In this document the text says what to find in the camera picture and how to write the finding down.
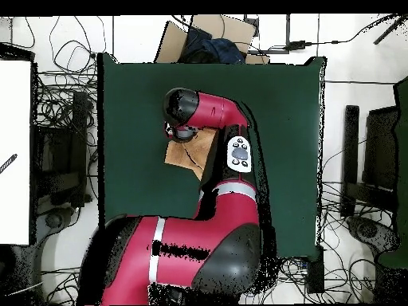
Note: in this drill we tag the brown cardboard box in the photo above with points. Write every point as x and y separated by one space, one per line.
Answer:
172 44

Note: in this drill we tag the black power adapter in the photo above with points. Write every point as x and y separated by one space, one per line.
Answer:
297 45

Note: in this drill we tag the white board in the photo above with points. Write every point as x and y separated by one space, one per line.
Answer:
14 143

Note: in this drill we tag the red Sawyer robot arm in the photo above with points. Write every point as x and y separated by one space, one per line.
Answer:
216 111

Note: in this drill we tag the black tripod leg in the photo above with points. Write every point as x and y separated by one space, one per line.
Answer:
390 30

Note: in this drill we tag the black office chair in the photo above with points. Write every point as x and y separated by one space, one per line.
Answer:
379 143
63 153

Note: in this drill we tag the dark green table cloth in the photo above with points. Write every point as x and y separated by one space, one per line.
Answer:
134 175

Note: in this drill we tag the black striped rod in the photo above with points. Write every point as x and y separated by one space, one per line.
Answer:
9 163

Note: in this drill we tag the dark blue clothing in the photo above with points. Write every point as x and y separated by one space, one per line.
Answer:
216 47

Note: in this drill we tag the tan terry towel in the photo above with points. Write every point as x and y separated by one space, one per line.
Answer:
194 153

